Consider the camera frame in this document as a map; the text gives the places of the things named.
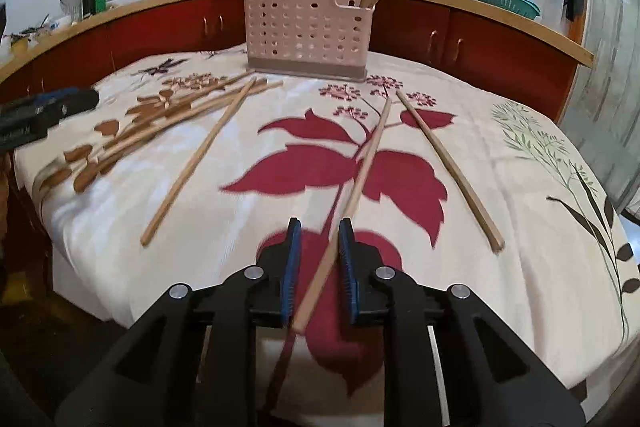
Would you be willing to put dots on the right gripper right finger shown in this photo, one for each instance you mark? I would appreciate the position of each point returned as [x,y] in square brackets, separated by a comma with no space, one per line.
[449,359]

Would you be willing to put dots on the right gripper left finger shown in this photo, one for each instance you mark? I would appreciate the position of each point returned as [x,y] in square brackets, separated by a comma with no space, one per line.
[190,359]

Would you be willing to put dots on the red kitchen cabinets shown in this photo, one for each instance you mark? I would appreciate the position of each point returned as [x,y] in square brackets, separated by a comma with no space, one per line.
[490,48]

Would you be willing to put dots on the black slim flask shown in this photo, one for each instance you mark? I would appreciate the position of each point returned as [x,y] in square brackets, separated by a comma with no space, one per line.
[88,8]

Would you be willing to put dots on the floral white tablecloth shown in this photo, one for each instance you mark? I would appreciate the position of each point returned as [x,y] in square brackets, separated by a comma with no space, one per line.
[566,282]

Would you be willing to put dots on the glass sliding door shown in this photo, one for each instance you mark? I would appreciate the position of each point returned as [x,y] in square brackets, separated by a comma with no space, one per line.
[601,117]

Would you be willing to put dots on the pink perforated utensil holder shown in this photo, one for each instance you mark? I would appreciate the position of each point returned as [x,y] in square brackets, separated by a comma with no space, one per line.
[311,38]

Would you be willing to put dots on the teal plastic colander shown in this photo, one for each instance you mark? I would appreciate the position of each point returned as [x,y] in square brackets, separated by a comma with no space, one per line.
[525,8]

